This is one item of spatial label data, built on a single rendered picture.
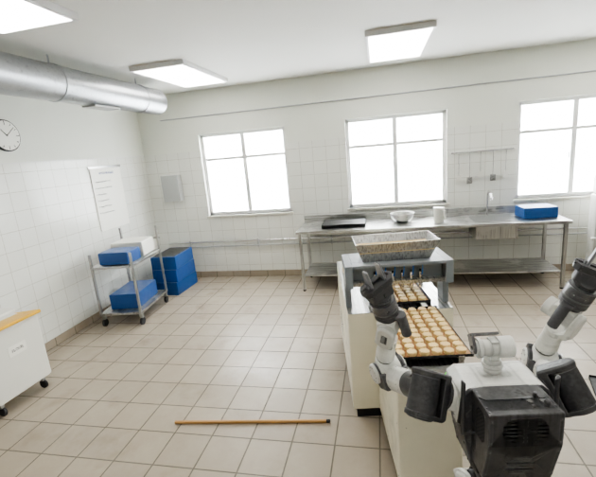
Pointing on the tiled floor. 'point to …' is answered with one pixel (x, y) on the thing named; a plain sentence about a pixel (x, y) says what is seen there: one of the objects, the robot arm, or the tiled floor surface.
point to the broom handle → (253, 421)
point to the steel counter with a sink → (502, 220)
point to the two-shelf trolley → (133, 283)
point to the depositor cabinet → (355, 325)
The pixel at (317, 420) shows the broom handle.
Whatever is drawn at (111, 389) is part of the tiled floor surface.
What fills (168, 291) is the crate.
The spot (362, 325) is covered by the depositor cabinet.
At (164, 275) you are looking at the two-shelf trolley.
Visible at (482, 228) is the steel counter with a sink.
